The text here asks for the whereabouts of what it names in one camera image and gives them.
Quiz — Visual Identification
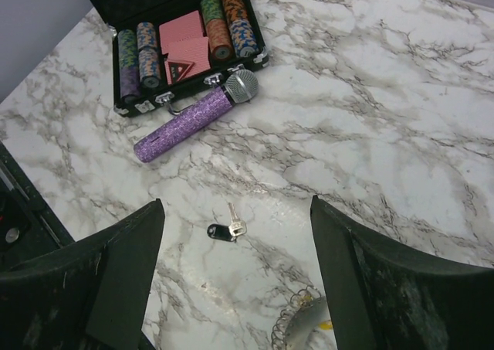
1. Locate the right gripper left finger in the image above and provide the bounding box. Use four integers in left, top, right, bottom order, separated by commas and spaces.
1, 199, 165, 349

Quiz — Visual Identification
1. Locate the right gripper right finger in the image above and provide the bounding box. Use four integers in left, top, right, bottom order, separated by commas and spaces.
310, 197, 493, 349

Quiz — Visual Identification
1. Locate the round metal keyring disc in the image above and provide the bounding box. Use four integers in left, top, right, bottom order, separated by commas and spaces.
270, 285, 333, 349

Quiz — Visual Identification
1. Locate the silver key black tag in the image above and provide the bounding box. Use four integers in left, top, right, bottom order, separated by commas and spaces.
207, 202, 247, 242

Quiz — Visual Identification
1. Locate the purple glitter microphone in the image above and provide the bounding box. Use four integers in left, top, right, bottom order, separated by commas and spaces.
134, 70, 259, 163

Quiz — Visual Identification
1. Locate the pink card box triangle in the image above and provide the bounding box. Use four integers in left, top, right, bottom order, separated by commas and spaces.
164, 37, 211, 85

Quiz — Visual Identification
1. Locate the black poker chip case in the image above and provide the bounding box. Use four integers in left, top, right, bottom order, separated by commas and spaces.
90, 0, 269, 117

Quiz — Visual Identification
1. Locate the pink card deck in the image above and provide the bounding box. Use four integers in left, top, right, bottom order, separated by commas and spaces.
158, 10, 204, 54

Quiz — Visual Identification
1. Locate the black mounting base rail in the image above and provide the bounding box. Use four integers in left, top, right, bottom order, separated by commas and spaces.
1, 145, 74, 272

